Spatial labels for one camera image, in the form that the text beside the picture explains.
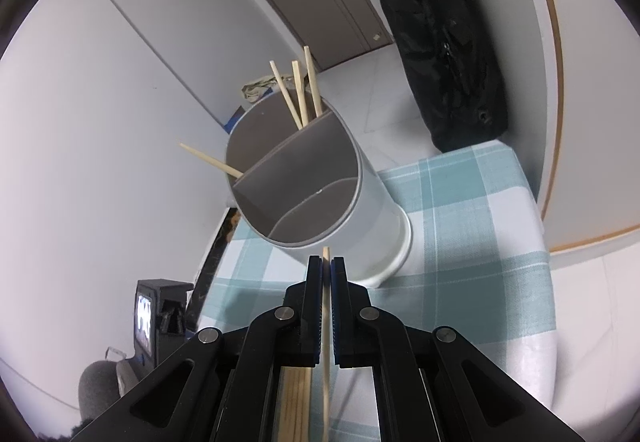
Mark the bunch of wooden chopsticks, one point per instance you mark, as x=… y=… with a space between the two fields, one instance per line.
x=296 y=407

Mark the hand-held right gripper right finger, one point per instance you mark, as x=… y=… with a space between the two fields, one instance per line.
x=342 y=317

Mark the black skirting board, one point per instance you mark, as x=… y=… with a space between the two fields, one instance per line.
x=215 y=262

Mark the blue cardboard box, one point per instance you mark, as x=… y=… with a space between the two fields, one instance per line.
x=234 y=120

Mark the wooden chopstick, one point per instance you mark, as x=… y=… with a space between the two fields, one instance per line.
x=313 y=82
x=210 y=160
x=326 y=382
x=300 y=92
x=286 y=95

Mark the white curved cabinet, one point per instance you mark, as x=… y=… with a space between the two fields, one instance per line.
x=590 y=122

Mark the beige tote bag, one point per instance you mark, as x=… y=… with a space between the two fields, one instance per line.
x=260 y=87

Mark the teal checked tablecloth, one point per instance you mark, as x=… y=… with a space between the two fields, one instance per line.
x=450 y=247

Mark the black backpack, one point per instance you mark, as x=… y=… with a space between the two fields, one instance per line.
x=430 y=47

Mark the white divided utensil holder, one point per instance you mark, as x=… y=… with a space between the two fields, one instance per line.
x=370 y=222

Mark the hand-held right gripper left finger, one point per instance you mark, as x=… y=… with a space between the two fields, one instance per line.
x=312 y=312

